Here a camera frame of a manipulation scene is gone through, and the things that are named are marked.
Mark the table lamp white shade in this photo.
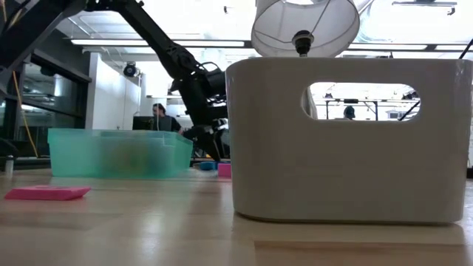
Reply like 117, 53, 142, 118
251, 0, 361, 58

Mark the grey plastic bin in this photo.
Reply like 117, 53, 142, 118
225, 57, 473, 225

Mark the small grey metal cylinder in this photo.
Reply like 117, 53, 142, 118
4, 154, 15, 177

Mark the round black ceiling camera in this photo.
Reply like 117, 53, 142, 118
123, 61, 139, 78

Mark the pink eraser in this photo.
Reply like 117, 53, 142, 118
217, 163, 233, 179
4, 185, 92, 202

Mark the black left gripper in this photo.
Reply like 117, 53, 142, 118
173, 68, 227, 163

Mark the black monitor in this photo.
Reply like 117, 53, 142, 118
132, 115, 158, 132

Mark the long ceiling light strip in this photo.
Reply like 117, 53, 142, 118
69, 38, 245, 47
349, 43, 473, 52

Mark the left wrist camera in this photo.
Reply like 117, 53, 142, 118
205, 68, 227, 98

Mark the yellow extension cable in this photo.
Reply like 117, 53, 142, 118
0, 0, 40, 158

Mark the green translucent plastic tray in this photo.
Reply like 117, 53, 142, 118
47, 128, 194, 180

